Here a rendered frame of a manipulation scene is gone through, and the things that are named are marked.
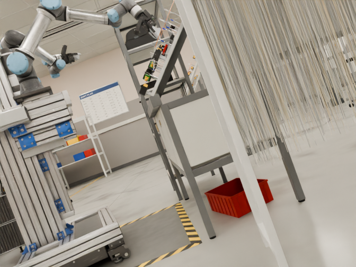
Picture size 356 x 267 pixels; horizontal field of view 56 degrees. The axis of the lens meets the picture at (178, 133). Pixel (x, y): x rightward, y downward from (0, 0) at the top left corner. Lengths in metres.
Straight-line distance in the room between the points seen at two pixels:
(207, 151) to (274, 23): 0.87
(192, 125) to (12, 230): 1.39
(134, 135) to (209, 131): 8.01
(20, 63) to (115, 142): 7.94
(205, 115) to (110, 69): 8.30
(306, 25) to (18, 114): 1.58
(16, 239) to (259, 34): 1.98
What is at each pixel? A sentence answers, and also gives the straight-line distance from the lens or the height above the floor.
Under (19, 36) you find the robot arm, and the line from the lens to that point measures 2.94.
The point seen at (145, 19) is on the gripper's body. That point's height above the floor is 1.35.
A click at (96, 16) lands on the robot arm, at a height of 1.52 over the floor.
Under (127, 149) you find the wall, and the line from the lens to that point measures 9.90.
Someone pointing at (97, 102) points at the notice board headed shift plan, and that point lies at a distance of 10.05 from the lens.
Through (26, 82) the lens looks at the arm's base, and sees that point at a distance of 2.29.
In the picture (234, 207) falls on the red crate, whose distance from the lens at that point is 2.13.
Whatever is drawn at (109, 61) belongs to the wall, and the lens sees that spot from 10.11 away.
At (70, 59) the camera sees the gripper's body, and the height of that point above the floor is 1.53.
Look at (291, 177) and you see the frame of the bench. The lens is 2.05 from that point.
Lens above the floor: 0.68
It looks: 2 degrees down
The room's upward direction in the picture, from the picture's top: 20 degrees counter-clockwise
